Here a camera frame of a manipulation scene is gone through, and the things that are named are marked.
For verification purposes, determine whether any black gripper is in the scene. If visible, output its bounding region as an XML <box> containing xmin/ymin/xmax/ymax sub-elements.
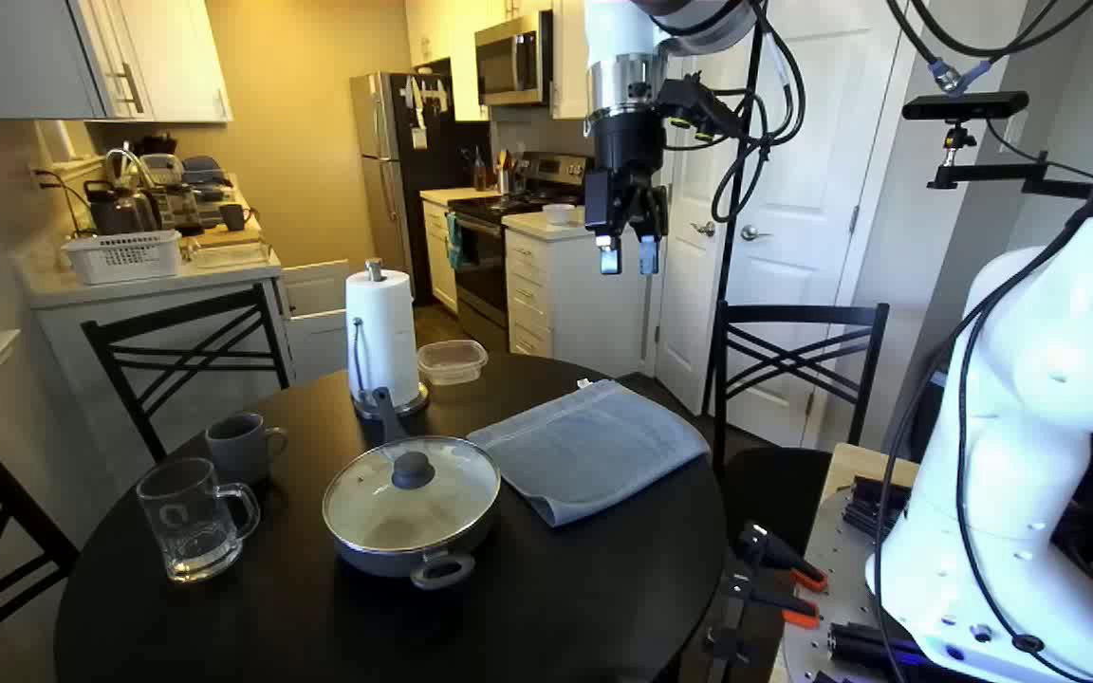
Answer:
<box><xmin>579</xmin><ymin>108</ymin><xmax>672</xmax><ymax>279</ymax></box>

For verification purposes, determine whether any clear glass pan lid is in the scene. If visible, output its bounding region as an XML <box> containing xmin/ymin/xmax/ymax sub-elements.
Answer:
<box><xmin>322</xmin><ymin>436</ymin><xmax>499</xmax><ymax>551</ymax></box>

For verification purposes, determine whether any blue towel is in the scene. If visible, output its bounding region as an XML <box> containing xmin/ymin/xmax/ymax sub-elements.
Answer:
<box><xmin>466</xmin><ymin>377</ymin><xmax>713</xmax><ymax>532</ymax></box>

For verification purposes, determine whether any white paper towel roll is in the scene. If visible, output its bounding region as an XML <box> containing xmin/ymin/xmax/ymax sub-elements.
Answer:
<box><xmin>340</xmin><ymin>265</ymin><xmax>426</xmax><ymax>409</ymax></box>

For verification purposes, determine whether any metal paper towel holder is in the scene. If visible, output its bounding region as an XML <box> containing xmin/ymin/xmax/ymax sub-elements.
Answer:
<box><xmin>346</xmin><ymin>255</ymin><xmax>435</xmax><ymax>427</ymax></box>

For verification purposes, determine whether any white kitchen island cabinet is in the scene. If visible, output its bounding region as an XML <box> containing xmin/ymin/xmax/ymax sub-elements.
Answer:
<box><xmin>495</xmin><ymin>205</ymin><xmax>661</xmax><ymax>378</ymax></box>

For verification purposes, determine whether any black kitchen stove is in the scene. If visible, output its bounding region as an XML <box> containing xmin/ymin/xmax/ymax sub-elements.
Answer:
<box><xmin>449</xmin><ymin>149</ymin><xmax>595</xmax><ymax>354</ymax></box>

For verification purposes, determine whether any white panel door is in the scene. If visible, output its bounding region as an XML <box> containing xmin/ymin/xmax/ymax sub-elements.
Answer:
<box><xmin>647</xmin><ymin>0</ymin><xmax>919</xmax><ymax>454</ymax></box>

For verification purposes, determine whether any clear plastic food container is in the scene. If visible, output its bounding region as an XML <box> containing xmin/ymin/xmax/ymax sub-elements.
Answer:
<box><xmin>414</xmin><ymin>332</ymin><xmax>492</xmax><ymax>389</ymax></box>

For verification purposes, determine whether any stainless steel microwave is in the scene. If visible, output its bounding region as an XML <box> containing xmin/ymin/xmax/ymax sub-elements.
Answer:
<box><xmin>470</xmin><ymin>7</ymin><xmax>557</xmax><ymax>115</ymax></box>

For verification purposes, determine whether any stainless steel refrigerator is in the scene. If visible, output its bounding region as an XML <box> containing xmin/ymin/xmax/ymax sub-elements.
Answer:
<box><xmin>346</xmin><ymin>55</ymin><xmax>459</xmax><ymax>308</ymax></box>

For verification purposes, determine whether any wooden robot mounting platform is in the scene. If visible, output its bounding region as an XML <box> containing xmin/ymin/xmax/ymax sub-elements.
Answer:
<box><xmin>767</xmin><ymin>440</ymin><xmax>933</xmax><ymax>683</ymax></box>

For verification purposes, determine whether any grey ceramic mug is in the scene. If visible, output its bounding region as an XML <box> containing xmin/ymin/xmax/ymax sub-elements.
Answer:
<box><xmin>202</xmin><ymin>409</ymin><xmax>290</xmax><ymax>494</ymax></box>

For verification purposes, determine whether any clear plastic storage bin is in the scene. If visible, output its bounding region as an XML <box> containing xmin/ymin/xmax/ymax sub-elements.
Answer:
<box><xmin>58</xmin><ymin>229</ymin><xmax>187</xmax><ymax>285</ymax></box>

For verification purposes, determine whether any clear glass mug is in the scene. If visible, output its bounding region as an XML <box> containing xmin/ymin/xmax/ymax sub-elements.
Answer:
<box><xmin>131</xmin><ymin>450</ymin><xmax>265</xmax><ymax>587</ymax></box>

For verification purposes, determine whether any black coffee maker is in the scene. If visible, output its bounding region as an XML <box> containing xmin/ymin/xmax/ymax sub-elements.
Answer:
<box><xmin>79</xmin><ymin>149</ymin><xmax>166</xmax><ymax>239</ymax></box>

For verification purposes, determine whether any white counter base cabinet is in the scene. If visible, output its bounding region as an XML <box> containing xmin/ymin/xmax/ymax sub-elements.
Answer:
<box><xmin>11</xmin><ymin>241</ymin><xmax>356</xmax><ymax>488</ymax></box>

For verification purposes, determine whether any red-handled black clamp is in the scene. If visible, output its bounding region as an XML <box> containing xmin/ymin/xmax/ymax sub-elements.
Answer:
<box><xmin>731</xmin><ymin>514</ymin><xmax>831</xmax><ymax>636</ymax></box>

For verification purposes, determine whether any black stereo camera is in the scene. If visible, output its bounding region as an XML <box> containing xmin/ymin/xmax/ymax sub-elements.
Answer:
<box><xmin>898</xmin><ymin>88</ymin><xmax>1031</xmax><ymax>126</ymax></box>

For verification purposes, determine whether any black camera stand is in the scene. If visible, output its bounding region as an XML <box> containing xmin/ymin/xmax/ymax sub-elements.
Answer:
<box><xmin>920</xmin><ymin>116</ymin><xmax>1093</xmax><ymax>201</ymax></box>

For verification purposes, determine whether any white upper wall cabinet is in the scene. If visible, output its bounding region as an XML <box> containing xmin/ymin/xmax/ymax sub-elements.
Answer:
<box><xmin>0</xmin><ymin>0</ymin><xmax>234</xmax><ymax>130</ymax></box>

